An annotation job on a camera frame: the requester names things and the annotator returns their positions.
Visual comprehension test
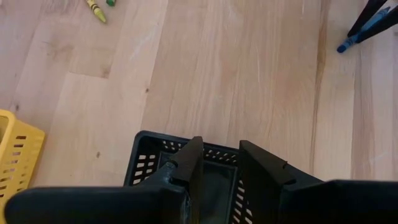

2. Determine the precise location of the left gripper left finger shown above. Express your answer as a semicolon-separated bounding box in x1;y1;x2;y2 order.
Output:
4;136;205;224

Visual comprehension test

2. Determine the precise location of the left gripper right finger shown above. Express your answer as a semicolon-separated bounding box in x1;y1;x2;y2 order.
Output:
239;140;398;224

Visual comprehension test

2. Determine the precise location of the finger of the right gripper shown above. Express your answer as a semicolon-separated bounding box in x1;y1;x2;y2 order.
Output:
356;4;398;44
347;0;388;37

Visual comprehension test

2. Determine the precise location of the yellow plastic basket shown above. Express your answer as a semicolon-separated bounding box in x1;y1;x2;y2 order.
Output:
0;108;47;215

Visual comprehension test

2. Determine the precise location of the yellow-green crayon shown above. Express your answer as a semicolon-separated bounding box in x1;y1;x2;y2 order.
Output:
85;0;107;24

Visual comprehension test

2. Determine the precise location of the black plastic basket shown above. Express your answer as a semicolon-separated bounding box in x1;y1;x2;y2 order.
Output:
123;130;252;224

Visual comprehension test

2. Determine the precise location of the blue crayon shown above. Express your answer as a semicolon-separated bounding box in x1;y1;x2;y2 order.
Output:
336;6;392;54

